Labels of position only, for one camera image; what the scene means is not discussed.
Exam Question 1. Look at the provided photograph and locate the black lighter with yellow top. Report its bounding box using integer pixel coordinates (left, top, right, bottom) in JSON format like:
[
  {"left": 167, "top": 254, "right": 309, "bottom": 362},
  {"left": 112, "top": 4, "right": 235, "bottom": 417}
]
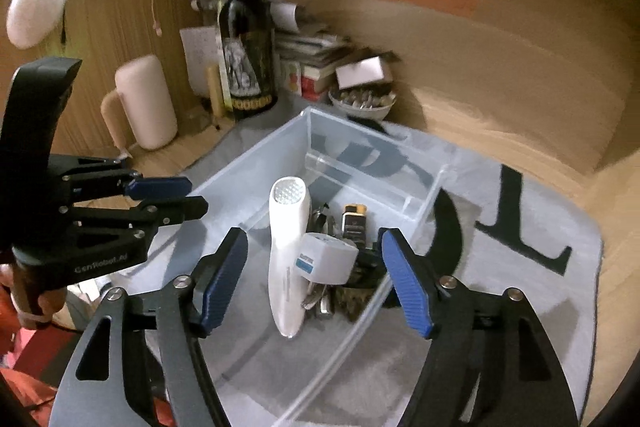
[{"left": 341, "top": 204, "right": 369, "bottom": 244}]

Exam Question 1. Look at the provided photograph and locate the beige tube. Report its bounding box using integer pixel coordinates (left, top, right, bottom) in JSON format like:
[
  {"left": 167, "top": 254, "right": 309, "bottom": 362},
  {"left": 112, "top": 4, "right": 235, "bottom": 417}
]
[{"left": 206, "top": 64, "right": 224, "bottom": 118}]

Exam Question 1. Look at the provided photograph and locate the silver nail clipper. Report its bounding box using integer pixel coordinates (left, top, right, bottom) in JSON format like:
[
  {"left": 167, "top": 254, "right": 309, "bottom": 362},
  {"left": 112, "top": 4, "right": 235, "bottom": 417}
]
[
  {"left": 300, "top": 284, "right": 336, "bottom": 320},
  {"left": 310, "top": 204, "right": 336, "bottom": 238}
]

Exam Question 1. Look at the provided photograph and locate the fluffy white ball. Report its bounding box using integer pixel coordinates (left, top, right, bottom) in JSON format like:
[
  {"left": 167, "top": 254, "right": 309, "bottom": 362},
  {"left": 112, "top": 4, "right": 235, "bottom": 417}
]
[{"left": 6, "top": 0, "right": 70, "bottom": 50}]

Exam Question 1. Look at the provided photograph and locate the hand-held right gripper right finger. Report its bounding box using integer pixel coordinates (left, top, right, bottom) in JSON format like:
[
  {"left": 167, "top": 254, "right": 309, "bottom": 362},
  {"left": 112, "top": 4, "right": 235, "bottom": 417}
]
[{"left": 377, "top": 228, "right": 581, "bottom": 427}]

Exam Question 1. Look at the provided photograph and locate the white handheld electric device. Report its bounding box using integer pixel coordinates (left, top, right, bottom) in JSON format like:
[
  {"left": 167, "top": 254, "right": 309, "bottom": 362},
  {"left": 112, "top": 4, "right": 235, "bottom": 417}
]
[{"left": 267, "top": 177, "right": 313, "bottom": 339}]

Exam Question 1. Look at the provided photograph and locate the pink box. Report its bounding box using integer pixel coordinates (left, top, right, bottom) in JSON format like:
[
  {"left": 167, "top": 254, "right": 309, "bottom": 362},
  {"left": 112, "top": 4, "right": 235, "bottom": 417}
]
[{"left": 335, "top": 56, "right": 393, "bottom": 88}]

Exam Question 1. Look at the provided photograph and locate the clear plastic storage bin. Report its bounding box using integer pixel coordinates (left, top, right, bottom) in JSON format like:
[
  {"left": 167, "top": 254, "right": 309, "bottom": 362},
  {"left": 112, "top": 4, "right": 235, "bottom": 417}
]
[{"left": 112, "top": 107, "right": 448, "bottom": 427}]

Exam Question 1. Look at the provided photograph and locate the grey mat with black letters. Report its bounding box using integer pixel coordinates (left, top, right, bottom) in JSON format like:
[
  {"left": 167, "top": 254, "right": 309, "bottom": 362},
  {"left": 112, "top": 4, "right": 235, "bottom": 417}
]
[{"left": 107, "top": 107, "right": 603, "bottom": 427}]

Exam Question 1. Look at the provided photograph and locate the stack of books and papers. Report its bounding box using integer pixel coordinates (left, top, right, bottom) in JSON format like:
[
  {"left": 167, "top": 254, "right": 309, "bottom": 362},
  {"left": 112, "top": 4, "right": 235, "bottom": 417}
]
[{"left": 272, "top": 4, "right": 351, "bottom": 102}]

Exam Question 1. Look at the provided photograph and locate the white bowl of stones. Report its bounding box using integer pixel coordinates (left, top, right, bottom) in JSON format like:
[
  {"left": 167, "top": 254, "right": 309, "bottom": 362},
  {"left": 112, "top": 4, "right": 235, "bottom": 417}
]
[{"left": 327, "top": 88, "right": 397, "bottom": 122}]

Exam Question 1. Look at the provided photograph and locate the beige mug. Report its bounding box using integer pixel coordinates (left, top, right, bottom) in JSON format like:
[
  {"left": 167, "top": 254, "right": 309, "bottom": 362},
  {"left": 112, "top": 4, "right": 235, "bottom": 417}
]
[{"left": 100, "top": 54, "right": 178, "bottom": 152}]

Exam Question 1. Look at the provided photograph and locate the camouflage pouch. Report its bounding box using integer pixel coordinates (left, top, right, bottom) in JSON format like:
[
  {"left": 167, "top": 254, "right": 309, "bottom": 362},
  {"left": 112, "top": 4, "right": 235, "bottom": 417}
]
[{"left": 332, "top": 277, "right": 381, "bottom": 323}]

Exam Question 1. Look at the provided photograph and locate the dark wine bottle elephant label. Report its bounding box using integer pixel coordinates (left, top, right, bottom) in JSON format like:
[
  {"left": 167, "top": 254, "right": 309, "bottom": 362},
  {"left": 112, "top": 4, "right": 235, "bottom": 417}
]
[{"left": 217, "top": 0, "right": 278, "bottom": 122}]

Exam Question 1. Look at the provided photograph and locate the red box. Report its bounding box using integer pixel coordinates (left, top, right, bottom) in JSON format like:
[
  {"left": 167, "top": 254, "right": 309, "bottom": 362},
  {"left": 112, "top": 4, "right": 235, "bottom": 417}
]
[{"left": 300, "top": 77, "right": 333, "bottom": 102}]

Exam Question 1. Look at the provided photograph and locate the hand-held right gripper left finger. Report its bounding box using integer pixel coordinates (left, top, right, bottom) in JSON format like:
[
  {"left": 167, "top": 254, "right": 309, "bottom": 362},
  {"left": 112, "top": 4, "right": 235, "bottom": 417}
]
[{"left": 50, "top": 227, "right": 249, "bottom": 427}]

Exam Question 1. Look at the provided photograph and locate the white box with coloured circles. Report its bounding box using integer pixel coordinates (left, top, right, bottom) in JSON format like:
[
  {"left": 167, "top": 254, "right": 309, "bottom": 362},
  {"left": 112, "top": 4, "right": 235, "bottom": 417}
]
[{"left": 282, "top": 62, "right": 303, "bottom": 95}]

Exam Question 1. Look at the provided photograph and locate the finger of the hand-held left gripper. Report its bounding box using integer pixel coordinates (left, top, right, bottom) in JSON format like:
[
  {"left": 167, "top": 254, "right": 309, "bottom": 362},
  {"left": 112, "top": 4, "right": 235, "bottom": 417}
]
[
  {"left": 60, "top": 195, "right": 210, "bottom": 254},
  {"left": 60, "top": 157, "right": 194, "bottom": 202}
]

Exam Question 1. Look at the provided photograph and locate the black watch strap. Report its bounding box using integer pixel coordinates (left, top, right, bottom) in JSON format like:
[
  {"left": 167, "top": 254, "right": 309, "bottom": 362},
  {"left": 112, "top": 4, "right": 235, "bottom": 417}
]
[{"left": 357, "top": 247, "right": 388, "bottom": 280}]

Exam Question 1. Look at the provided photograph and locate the person's left hand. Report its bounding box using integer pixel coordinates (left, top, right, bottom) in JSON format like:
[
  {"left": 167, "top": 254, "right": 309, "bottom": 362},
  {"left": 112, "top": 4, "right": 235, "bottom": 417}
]
[{"left": 0, "top": 264, "right": 67, "bottom": 330}]

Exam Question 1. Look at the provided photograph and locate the handwritten paper note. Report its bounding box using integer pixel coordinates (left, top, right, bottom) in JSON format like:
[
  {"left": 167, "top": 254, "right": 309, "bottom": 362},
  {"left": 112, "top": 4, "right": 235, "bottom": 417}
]
[{"left": 180, "top": 26, "right": 221, "bottom": 98}]

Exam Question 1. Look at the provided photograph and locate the white charger cube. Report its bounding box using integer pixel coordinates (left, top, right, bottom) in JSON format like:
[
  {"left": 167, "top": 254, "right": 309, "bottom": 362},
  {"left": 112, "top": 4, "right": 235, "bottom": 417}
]
[{"left": 295, "top": 232, "right": 362, "bottom": 285}]

